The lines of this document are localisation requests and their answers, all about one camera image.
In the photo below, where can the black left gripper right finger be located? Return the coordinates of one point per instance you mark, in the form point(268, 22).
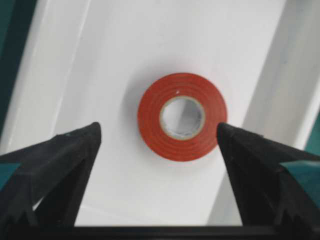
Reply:
point(276, 187)

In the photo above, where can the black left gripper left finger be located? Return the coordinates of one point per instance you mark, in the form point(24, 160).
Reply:
point(49, 181)

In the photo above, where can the red orange tape roll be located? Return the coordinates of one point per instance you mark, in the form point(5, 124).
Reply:
point(181, 85)

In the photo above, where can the white plastic tray case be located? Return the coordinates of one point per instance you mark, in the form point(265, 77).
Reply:
point(198, 193)

